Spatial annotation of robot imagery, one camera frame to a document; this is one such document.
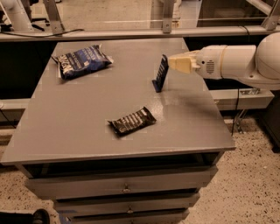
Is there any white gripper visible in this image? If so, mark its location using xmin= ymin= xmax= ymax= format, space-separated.
xmin=168 ymin=45 xmax=227 ymax=80

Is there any blue rxbar blueberry bar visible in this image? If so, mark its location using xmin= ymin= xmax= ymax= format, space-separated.
xmin=152 ymin=54 xmax=169 ymax=93

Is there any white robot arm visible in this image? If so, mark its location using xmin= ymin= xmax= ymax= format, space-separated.
xmin=168 ymin=32 xmax=280 ymax=90

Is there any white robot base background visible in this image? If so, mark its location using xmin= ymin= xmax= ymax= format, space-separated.
xmin=0 ymin=0 xmax=33 ymax=32

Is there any black rxbar chocolate bar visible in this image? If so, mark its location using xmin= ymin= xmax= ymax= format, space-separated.
xmin=108 ymin=107 xmax=157 ymax=137

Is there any grey drawer cabinet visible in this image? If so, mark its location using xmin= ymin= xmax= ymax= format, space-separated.
xmin=2 ymin=38 xmax=235 ymax=224

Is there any blue chip bag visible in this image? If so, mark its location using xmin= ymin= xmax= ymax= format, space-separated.
xmin=52 ymin=45 xmax=114 ymax=80

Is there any top grey drawer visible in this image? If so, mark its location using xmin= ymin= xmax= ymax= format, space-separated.
xmin=26 ymin=165 xmax=218 ymax=200

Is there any grey drawer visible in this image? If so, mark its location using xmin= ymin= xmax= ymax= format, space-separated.
xmin=26 ymin=165 xmax=218 ymax=200
xmin=59 ymin=209 xmax=189 ymax=224
xmin=54 ymin=192 xmax=200 ymax=217

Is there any middle grey drawer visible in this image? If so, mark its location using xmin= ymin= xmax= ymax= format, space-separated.
xmin=54 ymin=192 xmax=200 ymax=217

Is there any bottom grey drawer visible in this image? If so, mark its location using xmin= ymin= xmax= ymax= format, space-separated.
xmin=59 ymin=209 xmax=189 ymax=224

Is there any black round object bottom left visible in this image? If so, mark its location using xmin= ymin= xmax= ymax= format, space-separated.
xmin=0 ymin=209 xmax=50 ymax=224

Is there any grey metal post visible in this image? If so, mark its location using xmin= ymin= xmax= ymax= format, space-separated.
xmin=163 ymin=0 xmax=174 ymax=33

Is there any grey lower side rail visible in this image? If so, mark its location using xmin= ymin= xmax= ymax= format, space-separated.
xmin=210 ymin=88 xmax=274 ymax=110

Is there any black cable right side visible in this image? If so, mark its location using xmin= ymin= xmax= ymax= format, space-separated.
xmin=231 ymin=87 xmax=241 ymax=137

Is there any grey metal rail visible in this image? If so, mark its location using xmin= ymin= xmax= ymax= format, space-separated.
xmin=0 ymin=25 xmax=280 ymax=42

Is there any black cable on rail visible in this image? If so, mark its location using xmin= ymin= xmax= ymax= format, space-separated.
xmin=0 ymin=28 xmax=86 ymax=39

